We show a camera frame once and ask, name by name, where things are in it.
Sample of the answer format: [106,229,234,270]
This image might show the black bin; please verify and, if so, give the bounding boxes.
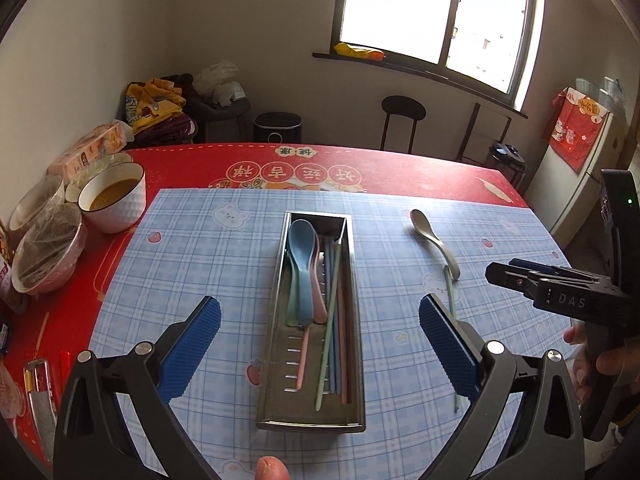
[252,112,305,145]

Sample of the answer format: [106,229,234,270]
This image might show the orange tissue pack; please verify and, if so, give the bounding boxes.
[47,121,136,177]

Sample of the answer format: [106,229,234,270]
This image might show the pastel chopsticks bundle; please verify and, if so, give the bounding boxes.
[315,242,343,411]

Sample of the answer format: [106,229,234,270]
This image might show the black stool with bags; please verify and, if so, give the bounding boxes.
[187,95,251,143]

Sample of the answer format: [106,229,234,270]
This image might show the silver metal tool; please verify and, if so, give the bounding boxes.
[23,357,58,456]

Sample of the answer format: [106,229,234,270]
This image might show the pink spoon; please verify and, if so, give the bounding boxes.
[295,232,329,390]

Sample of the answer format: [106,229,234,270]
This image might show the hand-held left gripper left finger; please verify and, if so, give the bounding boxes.
[52,295,223,480]

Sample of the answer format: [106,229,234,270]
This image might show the black framed window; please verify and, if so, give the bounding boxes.
[312,0,546,121]

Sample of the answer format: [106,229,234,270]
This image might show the green spoon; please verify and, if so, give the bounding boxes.
[285,260,301,328]

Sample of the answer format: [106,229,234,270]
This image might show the blue plaid table mat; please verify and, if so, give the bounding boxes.
[87,187,576,480]

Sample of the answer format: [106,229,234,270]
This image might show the yellow clothes pile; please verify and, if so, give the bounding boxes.
[125,77,187,133]

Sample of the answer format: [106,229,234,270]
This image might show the red printed cloth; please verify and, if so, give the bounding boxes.
[542,87,615,173]

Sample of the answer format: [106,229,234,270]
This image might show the green chopstick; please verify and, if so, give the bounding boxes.
[443,265,460,413]

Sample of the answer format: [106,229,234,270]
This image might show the pink chopstick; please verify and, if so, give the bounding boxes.
[336,260,346,403]

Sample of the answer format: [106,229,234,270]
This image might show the person's right hand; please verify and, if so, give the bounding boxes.
[564,321,640,404]

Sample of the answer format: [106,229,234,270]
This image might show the grey spoon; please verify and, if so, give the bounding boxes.
[410,208,462,281]

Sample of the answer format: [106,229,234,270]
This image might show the person's left hand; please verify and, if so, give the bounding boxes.
[255,456,290,480]

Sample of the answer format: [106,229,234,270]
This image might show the clear plastic bags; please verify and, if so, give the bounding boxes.
[192,61,247,107]

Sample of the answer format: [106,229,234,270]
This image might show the yellow packet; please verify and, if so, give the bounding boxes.
[334,42,387,62]

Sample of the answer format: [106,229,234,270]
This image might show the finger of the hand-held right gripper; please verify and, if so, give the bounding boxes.
[509,257,609,282]
[485,261,609,302]

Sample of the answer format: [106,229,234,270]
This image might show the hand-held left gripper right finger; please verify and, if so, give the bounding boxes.
[418,293,586,480]

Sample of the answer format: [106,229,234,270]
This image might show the white bowl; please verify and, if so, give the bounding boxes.
[77,161,147,234]

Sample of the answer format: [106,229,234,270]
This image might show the blue spoon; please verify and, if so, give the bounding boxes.
[286,219,321,328]

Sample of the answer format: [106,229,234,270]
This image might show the black round stool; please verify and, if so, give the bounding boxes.
[381,95,427,153]

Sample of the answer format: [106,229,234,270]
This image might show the blue chopstick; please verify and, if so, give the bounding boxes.
[327,240,341,393]

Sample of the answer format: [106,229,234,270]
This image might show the purple cloth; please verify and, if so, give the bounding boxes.
[132,112,198,150]

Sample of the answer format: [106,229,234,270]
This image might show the metal utensil tray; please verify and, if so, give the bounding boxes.
[256,211,367,433]

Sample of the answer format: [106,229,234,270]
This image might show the white fridge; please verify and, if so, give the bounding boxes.
[525,77,633,243]

